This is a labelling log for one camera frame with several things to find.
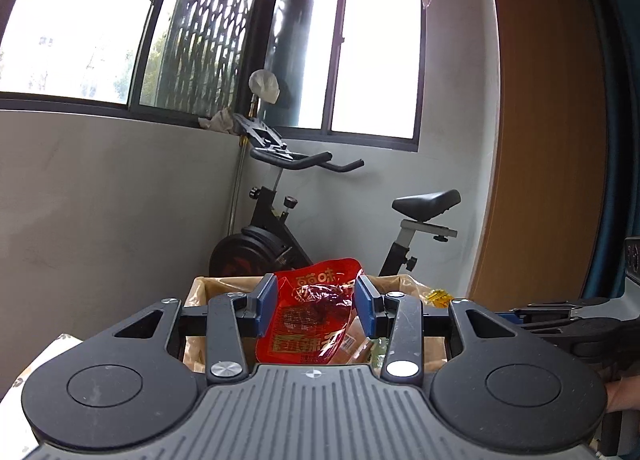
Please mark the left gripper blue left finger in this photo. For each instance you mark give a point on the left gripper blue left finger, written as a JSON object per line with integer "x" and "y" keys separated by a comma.
{"x": 230, "y": 318}

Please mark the dark framed window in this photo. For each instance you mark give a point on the dark framed window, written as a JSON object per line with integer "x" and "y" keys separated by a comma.
{"x": 350, "y": 71}

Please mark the white cloth on pole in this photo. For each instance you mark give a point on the white cloth on pole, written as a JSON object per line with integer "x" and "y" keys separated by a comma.
{"x": 265, "y": 85}

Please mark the beige rag on sill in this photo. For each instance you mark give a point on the beige rag on sill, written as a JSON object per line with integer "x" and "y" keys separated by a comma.
{"x": 223, "y": 121}

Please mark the black exercise bike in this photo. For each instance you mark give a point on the black exercise bike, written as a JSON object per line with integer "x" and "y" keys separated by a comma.
{"x": 385, "y": 208}

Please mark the brown cardboard box with tape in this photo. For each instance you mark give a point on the brown cardboard box with tape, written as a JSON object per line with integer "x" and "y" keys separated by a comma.
{"x": 356, "y": 348}

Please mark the dark teal curtain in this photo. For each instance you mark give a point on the dark teal curtain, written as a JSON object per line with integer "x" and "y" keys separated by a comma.
{"x": 618, "y": 32}

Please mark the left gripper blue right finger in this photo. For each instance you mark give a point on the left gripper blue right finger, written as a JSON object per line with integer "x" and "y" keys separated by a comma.
{"x": 398, "y": 318}

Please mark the wooden door panel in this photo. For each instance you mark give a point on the wooden door panel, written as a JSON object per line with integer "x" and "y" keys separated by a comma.
{"x": 549, "y": 179}

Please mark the red jujube snack packet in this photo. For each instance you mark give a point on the red jujube snack packet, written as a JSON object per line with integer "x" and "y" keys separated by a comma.
{"x": 313, "y": 313}

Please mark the yellow black snack packet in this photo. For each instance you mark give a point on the yellow black snack packet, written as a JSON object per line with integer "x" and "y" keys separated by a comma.
{"x": 438, "y": 298}

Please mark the floral checkered bed sheet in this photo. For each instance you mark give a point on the floral checkered bed sheet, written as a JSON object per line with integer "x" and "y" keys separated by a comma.
{"x": 58, "y": 346}

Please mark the person's right hand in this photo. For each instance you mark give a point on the person's right hand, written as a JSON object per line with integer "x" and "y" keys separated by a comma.
{"x": 623, "y": 395}

